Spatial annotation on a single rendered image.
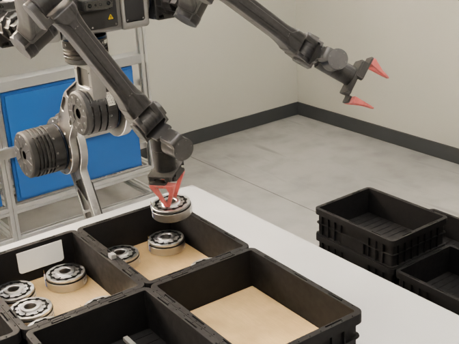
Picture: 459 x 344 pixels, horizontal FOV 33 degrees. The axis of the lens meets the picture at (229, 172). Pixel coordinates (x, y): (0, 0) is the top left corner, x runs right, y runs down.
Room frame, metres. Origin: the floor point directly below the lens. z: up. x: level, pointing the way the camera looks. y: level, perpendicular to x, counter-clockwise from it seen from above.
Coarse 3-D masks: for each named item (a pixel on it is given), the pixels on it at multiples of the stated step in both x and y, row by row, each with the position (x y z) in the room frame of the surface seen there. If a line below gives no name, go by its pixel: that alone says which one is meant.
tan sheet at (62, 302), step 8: (40, 280) 1.80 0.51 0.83; (88, 280) 1.79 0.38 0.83; (40, 288) 1.76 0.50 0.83; (80, 288) 1.74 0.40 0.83; (88, 288) 1.74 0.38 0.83; (96, 288) 1.74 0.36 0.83; (40, 296) 1.71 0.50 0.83; (48, 296) 1.71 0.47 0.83; (56, 296) 1.71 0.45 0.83; (64, 296) 1.71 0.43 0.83; (72, 296) 1.70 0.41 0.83; (80, 296) 1.70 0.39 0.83; (88, 296) 1.70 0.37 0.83; (96, 296) 1.70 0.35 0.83; (56, 304) 1.67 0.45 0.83; (64, 304) 1.67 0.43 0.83; (72, 304) 1.66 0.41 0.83; (56, 312) 1.63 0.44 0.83; (64, 312) 1.63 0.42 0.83
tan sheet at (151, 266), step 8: (144, 248) 1.95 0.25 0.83; (184, 248) 1.93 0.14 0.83; (192, 248) 1.93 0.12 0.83; (144, 256) 1.90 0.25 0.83; (152, 256) 1.90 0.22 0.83; (160, 256) 1.90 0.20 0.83; (168, 256) 1.89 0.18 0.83; (176, 256) 1.89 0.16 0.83; (184, 256) 1.89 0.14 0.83; (192, 256) 1.89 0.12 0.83; (200, 256) 1.88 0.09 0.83; (144, 264) 1.85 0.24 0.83; (152, 264) 1.85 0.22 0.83; (160, 264) 1.85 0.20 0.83; (168, 264) 1.85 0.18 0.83; (176, 264) 1.84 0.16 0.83; (184, 264) 1.84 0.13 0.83; (144, 272) 1.81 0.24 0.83; (152, 272) 1.81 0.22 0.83; (160, 272) 1.80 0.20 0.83; (168, 272) 1.80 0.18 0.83
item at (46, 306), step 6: (24, 300) 1.64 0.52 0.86; (30, 300) 1.64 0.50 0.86; (36, 300) 1.64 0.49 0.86; (42, 300) 1.64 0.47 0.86; (48, 300) 1.64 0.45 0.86; (12, 306) 1.62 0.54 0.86; (18, 306) 1.62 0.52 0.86; (42, 306) 1.61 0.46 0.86; (48, 306) 1.61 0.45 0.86; (18, 312) 1.59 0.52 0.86; (36, 312) 1.59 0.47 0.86; (42, 312) 1.59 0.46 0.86; (48, 312) 1.59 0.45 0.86; (24, 318) 1.56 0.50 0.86; (30, 318) 1.56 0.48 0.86; (36, 318) 1.56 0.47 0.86
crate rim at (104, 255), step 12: (48, 240) 1.84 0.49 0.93; (84, 240) 1.82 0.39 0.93; (0, 252) 1.78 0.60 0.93; (12, 252) 1.78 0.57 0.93; (96, 252) 1.75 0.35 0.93; (132, 276) 1.61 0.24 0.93; (132, 288) 1.55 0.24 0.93; (0, 300) 1.53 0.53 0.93; (12, 312) 1.48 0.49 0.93; (72, 312) 1.46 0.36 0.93; (24, 324) 1.42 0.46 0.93; (36, 324) 1.42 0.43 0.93; (24, 336) 1.41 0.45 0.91
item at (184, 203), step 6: (180, 198) 1.86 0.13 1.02; (186, 198) 1.85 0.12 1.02; (156, 204) 1.84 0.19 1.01; (180, 204) 1.82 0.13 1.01; (186, 204) 1.82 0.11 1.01; (156, 210) 1.80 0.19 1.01; (162, 210) 1.80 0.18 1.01; (168, 210) 1.80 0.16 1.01; (174, 210) 1.79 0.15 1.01; (180, 210) 1.80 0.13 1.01
